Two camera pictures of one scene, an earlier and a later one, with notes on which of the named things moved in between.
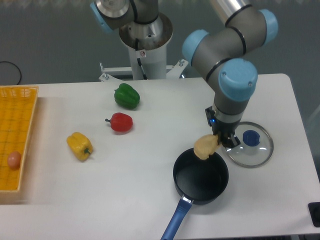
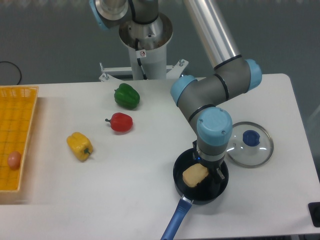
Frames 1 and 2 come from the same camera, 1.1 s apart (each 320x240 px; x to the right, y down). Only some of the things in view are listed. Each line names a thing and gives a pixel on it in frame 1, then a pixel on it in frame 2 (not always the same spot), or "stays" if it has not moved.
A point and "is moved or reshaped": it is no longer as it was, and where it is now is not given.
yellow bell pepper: [80, 146] stays
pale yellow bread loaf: [205, 145] is moved or reshaped
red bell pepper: [120, 122] stays
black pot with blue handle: [199, 181] stays
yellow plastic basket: [17, 106] stays
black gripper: [223, 129] to [212, 166]
